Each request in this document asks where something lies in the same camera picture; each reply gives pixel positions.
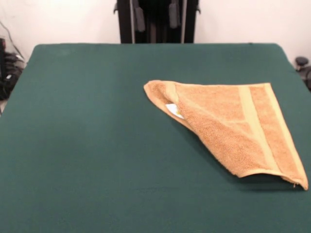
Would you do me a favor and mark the tan terry towel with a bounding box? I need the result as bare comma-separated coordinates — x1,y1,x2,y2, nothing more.
143,79,309,191

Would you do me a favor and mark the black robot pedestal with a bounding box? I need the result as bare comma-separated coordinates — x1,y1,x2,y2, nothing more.
113,0,202,44

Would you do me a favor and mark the dark green table cloth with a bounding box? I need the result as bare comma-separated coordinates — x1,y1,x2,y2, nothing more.
0,43,311,233

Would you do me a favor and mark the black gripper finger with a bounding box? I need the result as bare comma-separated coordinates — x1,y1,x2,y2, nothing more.
134,0,146,33
169,0,181,29

